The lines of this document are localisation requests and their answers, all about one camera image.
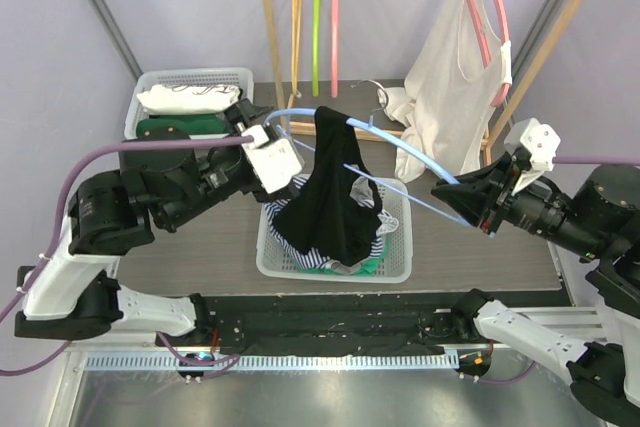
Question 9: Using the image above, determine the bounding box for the yellow hanger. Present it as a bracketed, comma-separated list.
[287, 0, 303, 108]

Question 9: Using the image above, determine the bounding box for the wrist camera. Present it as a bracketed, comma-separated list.
[241, 125, 304, 194]
[504, 118, 561, 194]

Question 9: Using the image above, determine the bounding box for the pink wavy hanger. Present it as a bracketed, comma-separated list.
[330, 0, 340, 98]

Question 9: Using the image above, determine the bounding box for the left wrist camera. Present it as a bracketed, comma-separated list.
[241, 125, 304, 194]

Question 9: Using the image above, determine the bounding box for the black tank top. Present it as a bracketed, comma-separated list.
[273, 106, 382, 266]

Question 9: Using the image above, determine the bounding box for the white cable duct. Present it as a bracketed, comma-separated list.
[84, 350, 459, 372]

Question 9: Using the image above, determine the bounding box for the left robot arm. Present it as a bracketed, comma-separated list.
[12, 100, 304, 346]

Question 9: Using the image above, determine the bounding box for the blue striped tank top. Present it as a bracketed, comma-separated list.
[262, 174, 401, 273]

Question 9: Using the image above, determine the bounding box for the lime green hanger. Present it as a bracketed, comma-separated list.
[311, 0, 323, 97]

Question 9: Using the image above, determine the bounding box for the grey tank top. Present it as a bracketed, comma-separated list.
[326, 176, 374, 276]

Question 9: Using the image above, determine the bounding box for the green tank top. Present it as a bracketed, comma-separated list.
[297, 245, 388, 276]

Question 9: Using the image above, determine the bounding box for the dark green folded cloth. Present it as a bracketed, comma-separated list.
[135, 114, 229, 137]

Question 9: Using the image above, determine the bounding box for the white plastic basket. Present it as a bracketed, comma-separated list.
[124, 67, 254, 139]
[256, 178, 413, 284]

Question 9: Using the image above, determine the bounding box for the pink hanger right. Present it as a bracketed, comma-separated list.
[464, 0, 526, 108]

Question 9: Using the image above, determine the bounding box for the white plastic basket centre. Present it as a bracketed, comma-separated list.
[256, 178, 413, 284]

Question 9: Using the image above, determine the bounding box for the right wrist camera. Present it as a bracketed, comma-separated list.
[504, 118, 561, 194]

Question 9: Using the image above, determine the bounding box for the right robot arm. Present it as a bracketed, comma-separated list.
[431, 148, 639, 426]

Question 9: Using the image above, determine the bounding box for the white plastic basket back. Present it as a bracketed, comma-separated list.
[124, 67, 254, 139]

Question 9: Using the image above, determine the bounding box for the wooden clothes rack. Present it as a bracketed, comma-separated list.
[253, 0, 614, 153]

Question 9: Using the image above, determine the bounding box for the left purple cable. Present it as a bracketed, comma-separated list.
[0, 134, 251, 383]

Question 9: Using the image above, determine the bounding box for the light blue hanger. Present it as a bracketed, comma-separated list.
[295, 80, 496, 246]

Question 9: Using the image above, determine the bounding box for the white tank top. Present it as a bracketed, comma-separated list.
[385, 0, 507, 175]

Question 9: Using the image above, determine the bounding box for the white folded cloth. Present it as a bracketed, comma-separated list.
[136, 84, 242, 115]

